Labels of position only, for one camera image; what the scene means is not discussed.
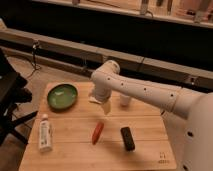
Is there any white sponge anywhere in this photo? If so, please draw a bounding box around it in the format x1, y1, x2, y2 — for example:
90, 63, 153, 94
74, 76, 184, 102
89, 96, 101, 104

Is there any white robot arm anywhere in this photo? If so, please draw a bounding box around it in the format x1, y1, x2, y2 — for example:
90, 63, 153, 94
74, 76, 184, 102
91, 60, 213, 171

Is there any green ceramic bowl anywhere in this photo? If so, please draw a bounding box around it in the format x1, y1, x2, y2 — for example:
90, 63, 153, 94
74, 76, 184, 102
47, 84, 78, 110

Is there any white paper cup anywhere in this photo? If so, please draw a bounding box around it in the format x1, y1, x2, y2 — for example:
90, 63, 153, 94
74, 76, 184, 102
120, 94, 131, 107

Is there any orange carrot toy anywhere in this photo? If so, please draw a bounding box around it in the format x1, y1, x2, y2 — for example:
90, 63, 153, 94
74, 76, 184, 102
92, 122, 104, 145

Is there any black rectangular remote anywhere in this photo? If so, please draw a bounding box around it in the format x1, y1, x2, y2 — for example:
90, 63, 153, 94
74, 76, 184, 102
121, 127, 135, 151

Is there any white tube bottle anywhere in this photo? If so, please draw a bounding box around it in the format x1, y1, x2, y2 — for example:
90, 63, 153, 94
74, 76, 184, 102
38, 114, 52, 152

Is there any black chair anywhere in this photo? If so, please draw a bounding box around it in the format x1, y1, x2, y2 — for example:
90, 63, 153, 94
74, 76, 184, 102
0, 48, 37, 146

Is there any black cable on floor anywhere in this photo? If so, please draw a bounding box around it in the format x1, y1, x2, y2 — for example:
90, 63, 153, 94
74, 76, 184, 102
30, 40, 43, 72

